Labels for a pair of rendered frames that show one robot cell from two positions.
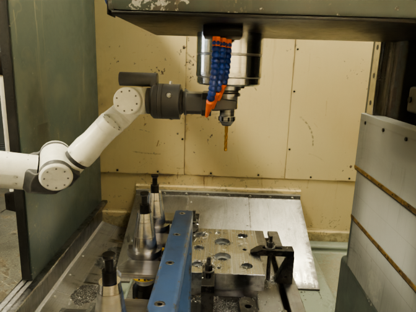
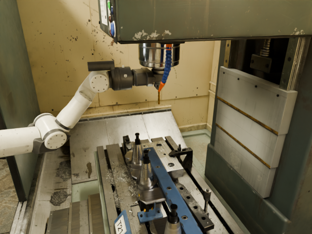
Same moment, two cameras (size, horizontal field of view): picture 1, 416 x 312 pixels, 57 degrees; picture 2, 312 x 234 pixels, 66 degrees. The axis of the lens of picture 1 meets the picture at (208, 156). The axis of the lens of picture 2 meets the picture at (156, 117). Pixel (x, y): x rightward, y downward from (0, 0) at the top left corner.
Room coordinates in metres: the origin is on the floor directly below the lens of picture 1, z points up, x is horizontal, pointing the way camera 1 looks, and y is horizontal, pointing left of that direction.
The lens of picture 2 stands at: (0.06, 0.26, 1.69)
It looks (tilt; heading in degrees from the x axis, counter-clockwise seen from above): 24 degrees down; 342
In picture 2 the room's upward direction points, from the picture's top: straight up
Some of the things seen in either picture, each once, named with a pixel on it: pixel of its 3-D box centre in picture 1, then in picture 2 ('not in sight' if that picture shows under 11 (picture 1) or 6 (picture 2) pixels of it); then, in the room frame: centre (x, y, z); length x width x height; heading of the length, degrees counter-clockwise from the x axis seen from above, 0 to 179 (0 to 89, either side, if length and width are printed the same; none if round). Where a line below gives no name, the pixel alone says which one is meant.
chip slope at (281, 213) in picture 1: (216, 241); (131, 146); (1.62, -0.05, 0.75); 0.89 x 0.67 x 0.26; 89
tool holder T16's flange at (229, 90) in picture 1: (228, 90); (159, 67); (0.96, -0.04, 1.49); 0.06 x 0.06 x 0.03
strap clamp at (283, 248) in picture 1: (271, 258); (180, 156); (1.06, -0.20, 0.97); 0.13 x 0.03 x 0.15; 89
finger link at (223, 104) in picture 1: (223, 104); (159, 77); (0.92, -0.03, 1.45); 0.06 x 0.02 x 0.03; 89
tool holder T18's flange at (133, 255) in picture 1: (145, 252); (146, 183); (0.63, 0.11, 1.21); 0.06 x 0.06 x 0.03
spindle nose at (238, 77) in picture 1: (229, 59); (159, 48); (0.96, -0.04, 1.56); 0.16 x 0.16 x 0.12
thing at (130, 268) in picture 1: (138, 269); (151, 196); (0.57, 0.11, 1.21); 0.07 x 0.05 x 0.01; 89
